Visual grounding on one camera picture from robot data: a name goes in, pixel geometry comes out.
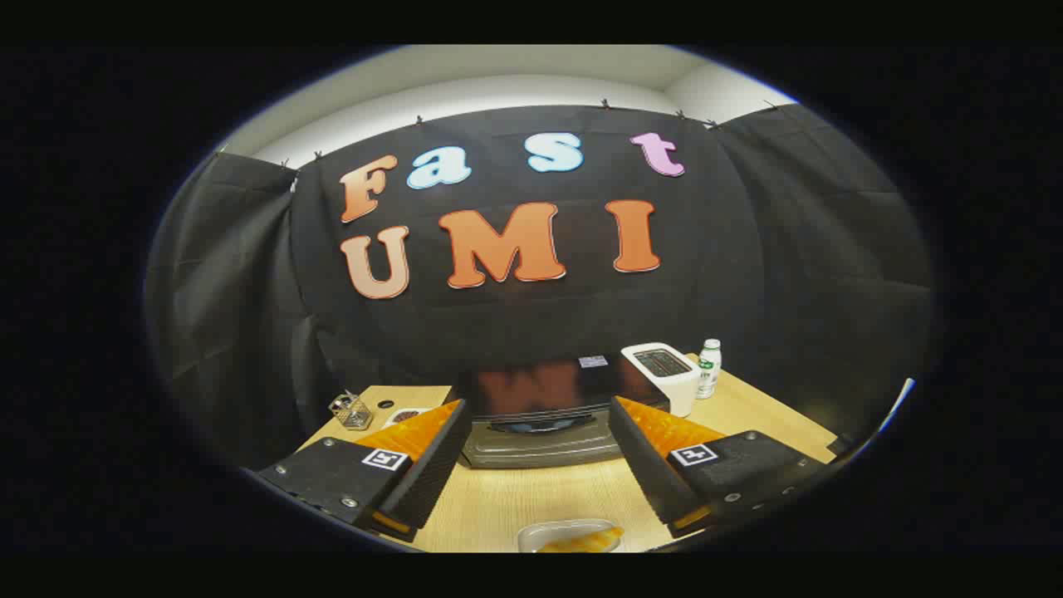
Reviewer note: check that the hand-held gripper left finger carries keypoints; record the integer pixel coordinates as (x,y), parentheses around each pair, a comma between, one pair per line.
(428,473)

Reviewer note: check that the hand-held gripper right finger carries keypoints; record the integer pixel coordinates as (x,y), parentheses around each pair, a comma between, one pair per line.
(652,473)

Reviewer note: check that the golden croissant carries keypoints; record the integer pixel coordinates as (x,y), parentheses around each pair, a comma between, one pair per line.
(590,542)

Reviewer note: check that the black toaster oven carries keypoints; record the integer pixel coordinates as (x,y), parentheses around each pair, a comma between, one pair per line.
(540,399)

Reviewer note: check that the white bread toaster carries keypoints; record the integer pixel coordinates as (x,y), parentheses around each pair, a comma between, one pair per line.
(681,390)

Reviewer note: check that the white divided snack dish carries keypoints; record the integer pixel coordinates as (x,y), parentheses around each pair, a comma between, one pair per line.
(405,415)

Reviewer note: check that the white bottle with green label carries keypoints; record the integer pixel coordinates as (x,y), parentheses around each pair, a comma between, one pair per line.
(708,370)

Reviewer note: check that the white oval dish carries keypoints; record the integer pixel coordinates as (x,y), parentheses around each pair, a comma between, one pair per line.
(538,533)

